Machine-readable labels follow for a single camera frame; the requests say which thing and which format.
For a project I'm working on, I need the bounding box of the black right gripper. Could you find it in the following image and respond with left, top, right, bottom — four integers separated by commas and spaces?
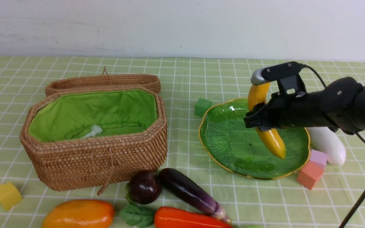
244, 77, 363, 135

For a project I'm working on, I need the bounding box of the white radish with leaves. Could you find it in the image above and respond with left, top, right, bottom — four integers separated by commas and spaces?
306, 127, 346, 166

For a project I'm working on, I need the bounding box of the yellow banana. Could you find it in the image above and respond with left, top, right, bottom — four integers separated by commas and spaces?
248, 83, 286, 159

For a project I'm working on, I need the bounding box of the long purple eggplant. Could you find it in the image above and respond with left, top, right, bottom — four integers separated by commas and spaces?
158, 168, 232, 224

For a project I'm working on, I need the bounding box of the red carrot with leaves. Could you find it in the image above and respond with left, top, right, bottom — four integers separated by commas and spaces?
119, 204, 232, 228

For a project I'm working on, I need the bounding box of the dark purple mangosteen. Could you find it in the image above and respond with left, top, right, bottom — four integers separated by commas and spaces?
126, 170, 162, 205

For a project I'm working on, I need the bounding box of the orange mango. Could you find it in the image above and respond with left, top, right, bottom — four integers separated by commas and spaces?
42, 199, 115, 228

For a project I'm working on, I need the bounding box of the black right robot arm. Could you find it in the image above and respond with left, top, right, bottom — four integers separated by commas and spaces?
244, 77, 365, 135

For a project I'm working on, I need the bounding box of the pink foam cube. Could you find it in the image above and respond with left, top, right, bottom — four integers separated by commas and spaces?
309, 149, 327, 170

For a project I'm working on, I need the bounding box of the orange foam cube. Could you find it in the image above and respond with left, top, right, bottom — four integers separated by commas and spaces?
297, 161, 324, 190

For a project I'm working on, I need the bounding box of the green glass leaf plate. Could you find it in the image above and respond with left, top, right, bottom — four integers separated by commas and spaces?
198, 98, 311, 180

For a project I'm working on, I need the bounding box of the woven rattan basket lid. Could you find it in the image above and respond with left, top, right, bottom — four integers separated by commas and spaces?
45, 67, 161, 96

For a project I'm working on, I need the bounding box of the woven rattan basket green lining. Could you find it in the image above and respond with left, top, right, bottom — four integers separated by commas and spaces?
19, 87, 168, 192

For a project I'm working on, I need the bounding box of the yellow foam cube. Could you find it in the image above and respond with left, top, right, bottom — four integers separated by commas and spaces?
0, 182, 23, 211

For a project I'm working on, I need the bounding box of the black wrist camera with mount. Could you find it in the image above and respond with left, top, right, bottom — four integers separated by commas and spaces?
251, 61, 307, 96

